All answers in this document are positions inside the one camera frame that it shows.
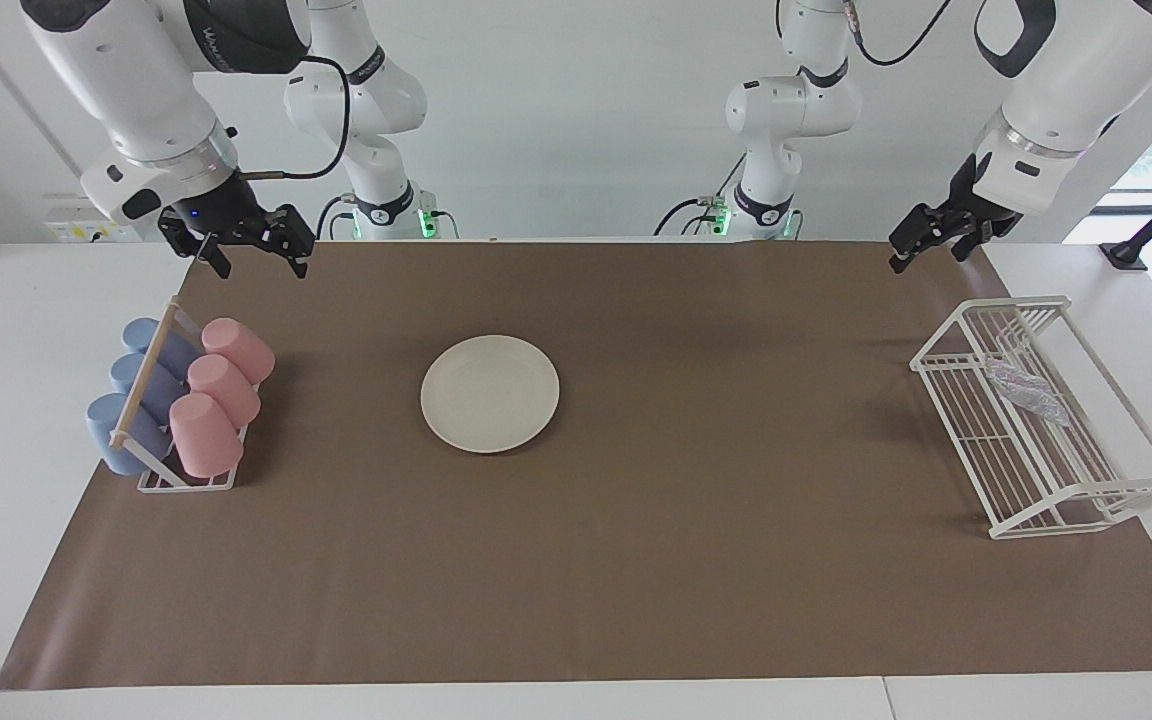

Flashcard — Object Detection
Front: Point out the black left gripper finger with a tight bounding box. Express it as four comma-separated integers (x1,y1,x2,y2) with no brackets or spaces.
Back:
953,221,998,264
888,204,958,274

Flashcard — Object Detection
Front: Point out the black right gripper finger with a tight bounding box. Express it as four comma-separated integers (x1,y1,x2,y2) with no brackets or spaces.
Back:
256,203,317,280
158,204,233,280

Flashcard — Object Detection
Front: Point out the round cream plate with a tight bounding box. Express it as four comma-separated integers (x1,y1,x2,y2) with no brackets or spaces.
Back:
420,334,561,455

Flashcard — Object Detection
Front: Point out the blue plastic cup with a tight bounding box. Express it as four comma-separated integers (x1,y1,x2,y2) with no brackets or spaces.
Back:
109,352,187,426
85,392,175,477
122,317,199,379

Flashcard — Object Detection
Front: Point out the pink plastic cup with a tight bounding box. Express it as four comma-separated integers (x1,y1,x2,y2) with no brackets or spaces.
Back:
186,354,262,427
201,317,276,385
168,392,245,479

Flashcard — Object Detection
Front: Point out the small white cup rack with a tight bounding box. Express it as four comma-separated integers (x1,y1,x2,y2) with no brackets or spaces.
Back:
109,297,257,493

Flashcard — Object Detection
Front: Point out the brown table mat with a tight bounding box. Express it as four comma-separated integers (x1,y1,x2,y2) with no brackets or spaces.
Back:
0,240,1152,691

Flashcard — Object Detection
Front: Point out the black base cable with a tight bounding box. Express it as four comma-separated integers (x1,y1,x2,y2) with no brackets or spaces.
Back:
654,197,727,238
316,193,357,241

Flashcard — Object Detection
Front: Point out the white wall outlet box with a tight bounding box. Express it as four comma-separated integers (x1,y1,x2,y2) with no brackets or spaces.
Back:
44,195,127,244

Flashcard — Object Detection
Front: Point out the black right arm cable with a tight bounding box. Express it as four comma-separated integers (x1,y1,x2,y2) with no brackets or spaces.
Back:
236,55,352,183

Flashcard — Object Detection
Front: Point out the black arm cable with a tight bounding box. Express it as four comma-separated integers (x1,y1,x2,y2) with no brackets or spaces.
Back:
841,0,957,69
236,55,352,183

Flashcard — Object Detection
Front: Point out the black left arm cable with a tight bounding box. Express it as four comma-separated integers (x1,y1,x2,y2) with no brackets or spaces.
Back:
841,0,957,69

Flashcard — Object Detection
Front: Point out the white wire dish rack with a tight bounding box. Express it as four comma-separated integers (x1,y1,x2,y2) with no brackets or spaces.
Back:
909,294,1152,541

